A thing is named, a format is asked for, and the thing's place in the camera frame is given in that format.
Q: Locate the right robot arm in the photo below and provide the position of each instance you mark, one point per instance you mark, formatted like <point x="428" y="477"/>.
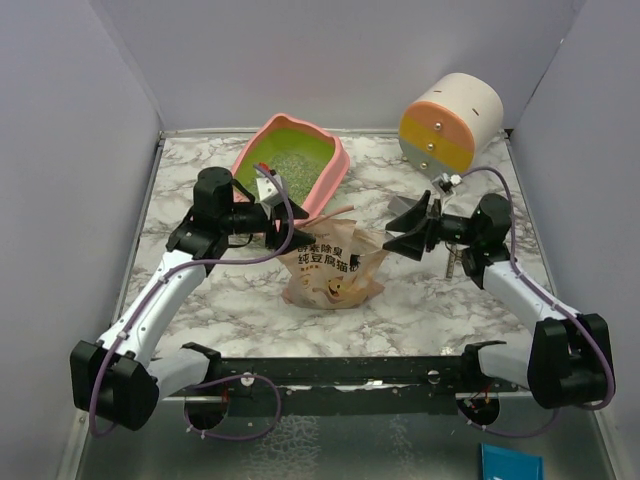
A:
<point x="569" y="360"/>

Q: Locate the peach cat litter bag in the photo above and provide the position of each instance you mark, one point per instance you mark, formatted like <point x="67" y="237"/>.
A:
<point x="338" y="271"/>

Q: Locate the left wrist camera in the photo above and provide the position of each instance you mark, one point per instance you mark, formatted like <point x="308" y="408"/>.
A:
<point x="270" y="189"/>

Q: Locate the blue card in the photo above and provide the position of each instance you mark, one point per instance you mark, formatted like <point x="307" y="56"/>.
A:
<point x="499" y="463"/>

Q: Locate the green cat litter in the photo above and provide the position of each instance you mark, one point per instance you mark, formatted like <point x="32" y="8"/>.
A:
<point x="299" y="170"/>

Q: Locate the pink green litter box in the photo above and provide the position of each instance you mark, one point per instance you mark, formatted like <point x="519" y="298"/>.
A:
<point x="283" y="132"/>

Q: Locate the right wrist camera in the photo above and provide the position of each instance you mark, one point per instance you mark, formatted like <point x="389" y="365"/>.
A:
<point x="445" y="185"/>

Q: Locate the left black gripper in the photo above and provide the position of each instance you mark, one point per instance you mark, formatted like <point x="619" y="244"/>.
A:
<point x="273" y="238"/>

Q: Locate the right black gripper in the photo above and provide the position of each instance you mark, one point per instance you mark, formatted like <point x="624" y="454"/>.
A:
<point x="413" y="243"/>

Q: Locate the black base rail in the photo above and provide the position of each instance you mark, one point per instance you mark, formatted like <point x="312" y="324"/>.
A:
<point x="329" y="386"/>

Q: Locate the round cream drawer cabinet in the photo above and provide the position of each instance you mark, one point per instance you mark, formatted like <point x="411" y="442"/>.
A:
<point x="456" y="118"/>

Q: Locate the grey metal scoop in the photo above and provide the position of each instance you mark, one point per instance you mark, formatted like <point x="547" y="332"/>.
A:
<point x="399" y="205"/>

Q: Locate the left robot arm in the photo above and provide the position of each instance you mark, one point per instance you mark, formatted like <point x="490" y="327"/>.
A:
<point x="116" y="378"/>

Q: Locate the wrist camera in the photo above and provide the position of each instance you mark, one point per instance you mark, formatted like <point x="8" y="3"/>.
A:
<point x="270" y="189"/>
<point x="445" y="185"/>

